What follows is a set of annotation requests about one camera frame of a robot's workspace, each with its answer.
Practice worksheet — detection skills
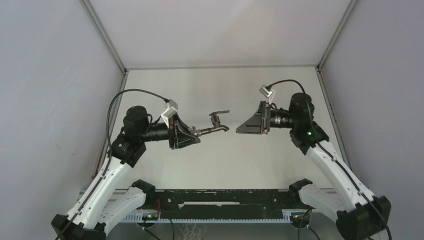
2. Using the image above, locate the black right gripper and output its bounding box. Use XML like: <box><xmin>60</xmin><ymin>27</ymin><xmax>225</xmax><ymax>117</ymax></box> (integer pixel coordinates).
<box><xmin>235</xmin><ymin>101</ymin><xmax>297</xmax><ymax>136</ymax></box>

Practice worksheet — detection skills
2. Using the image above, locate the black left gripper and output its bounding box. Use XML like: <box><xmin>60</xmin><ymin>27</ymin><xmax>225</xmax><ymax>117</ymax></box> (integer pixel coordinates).
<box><xmin>139</xmin><ymin>112</ymin><xmax>201</xmax><ymax>150</ymax></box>

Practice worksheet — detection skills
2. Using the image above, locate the metal elbow pipe fitting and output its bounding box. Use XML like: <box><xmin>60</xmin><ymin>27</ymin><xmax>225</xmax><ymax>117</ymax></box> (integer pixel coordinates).
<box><xmin>187</xmin><ymin>126</ymin><xmax>202</xmax><ymax>137</ymax></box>

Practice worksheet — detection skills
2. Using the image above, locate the metal water faucet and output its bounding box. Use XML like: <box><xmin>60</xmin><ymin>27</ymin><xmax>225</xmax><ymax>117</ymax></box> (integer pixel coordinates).
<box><xmin>197</xmin><ymin>110</ymin><xmax>230</xmax><ymax>136</ymax></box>

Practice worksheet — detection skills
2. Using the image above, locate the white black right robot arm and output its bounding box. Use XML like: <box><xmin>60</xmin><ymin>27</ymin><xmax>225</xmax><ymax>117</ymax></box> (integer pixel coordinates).
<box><xmin>236</xmin><ymin>92</ymin><xmax>393</xmax><ymax>240</ymax></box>

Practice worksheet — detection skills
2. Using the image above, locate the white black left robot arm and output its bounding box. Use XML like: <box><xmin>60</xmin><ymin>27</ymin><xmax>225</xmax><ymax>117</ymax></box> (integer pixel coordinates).
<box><xmin>51</xmin><ymin>106</ymin><xmax>200</xmax><ymax>240</ymax></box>

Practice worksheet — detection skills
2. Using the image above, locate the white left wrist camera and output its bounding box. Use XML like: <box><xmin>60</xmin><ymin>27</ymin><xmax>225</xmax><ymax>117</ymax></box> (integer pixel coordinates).
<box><xmin>160</xmin><ymin>99</ymin><xmax>178</xmax><ymax>128</ymax></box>

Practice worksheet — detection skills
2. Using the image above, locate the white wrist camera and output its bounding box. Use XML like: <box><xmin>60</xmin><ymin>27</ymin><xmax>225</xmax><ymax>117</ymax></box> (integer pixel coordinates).
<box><xmin>259</xmin><ymin>84</ymin><xmax>276</xmax><ymax>104</ymax></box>
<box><xmin>160</xmin><ymin>99</ymin><xmax>178</xmax><ymax>128</ymax></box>

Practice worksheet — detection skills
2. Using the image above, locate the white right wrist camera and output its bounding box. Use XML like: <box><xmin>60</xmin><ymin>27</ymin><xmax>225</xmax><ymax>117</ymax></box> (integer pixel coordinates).
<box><xmin>259</xmin><ymin>84</ymin><xmax>276</xmax><ymax>104</ymax></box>

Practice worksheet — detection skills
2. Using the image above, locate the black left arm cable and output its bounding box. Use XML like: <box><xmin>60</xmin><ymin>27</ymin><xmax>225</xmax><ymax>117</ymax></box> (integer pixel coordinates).
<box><xmin>52</xmin><ymin>88</ymin><xmax>171</xmax><ymax>240</ymax></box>

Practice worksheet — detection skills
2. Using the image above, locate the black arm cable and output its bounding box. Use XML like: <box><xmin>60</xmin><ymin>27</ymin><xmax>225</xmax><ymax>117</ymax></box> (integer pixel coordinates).
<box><xmin>52</xmin><ymin>88</ymin><xmax>171</xmax><ymax>240</ymax></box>
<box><xmin>266</xmin><ymin>79</ymin><xmax>393</xmax><ymax>240</ymax></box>

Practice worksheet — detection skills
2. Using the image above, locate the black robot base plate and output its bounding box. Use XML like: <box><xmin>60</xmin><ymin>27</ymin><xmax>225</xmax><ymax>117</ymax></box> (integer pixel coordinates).
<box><xmin>141</xmin><ymin>189</ymin><xmax>308</xmax><ymax>219</ymax></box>

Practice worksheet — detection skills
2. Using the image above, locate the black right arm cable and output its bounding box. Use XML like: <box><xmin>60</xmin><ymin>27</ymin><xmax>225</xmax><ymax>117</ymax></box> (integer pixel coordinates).
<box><xmin>266</xmin><ymin>79</ymin><xmax>393</xmax><ymax>240</ymax></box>

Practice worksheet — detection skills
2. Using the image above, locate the white slotted cable duct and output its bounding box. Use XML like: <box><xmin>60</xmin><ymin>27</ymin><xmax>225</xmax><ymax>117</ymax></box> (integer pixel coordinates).
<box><xmin>120</xmin><ymin>211</ymin><xmax>294</xmax><ymax>224</ymax></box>

